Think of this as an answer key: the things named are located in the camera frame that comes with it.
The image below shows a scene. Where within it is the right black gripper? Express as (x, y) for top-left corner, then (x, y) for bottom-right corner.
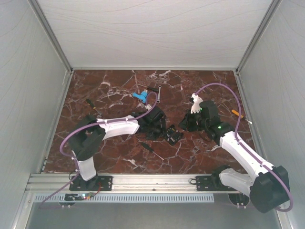
(178, 108), (208, 132)

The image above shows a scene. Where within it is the black fuse box base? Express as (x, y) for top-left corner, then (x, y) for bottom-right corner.
(164, 125), (183, 146)

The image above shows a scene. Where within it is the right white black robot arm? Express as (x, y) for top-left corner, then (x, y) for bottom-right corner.
(179, 95), (291, 213)

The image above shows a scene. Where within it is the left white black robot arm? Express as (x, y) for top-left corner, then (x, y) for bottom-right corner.
(60, 106), (166, 190)

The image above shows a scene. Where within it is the silver combination wrench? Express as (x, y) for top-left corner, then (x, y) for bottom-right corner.
(157, 85), (162, 104)

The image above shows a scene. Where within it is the small black screwdriver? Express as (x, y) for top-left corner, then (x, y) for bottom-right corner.
(140, 142), (164, 160)

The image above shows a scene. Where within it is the blue plastic fitting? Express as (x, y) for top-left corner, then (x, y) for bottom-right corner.
(132, 90), (148, 104)

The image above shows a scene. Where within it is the black yellow screwdriver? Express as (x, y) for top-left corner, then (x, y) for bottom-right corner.
(86, 99), (102, 116)

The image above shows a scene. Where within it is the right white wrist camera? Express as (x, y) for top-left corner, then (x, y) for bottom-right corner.
(191, 94), (203, 114)

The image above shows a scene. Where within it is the black handled screwdriver top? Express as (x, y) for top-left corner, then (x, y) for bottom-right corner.
(138, 84), (159, 92)

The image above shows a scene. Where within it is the orange handled screwdriver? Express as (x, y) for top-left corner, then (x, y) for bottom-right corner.
(231, 109), (253, 125)

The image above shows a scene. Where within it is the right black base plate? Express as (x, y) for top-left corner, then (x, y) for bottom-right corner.
(195, 176), (236, 191)

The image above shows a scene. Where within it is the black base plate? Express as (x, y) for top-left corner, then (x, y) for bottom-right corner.
(195, 176), (236, 191)
(69, 175), (113, 191)

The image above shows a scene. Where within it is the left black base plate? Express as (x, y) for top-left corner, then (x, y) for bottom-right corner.
(69, 175), (113, 191)

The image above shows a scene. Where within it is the grey slotted cable duct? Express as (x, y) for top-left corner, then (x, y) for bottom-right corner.
(47, 193), (214, 203)

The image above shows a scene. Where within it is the aluminium mounting rail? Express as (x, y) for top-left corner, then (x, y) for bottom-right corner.
(26, 173), (197, 193)

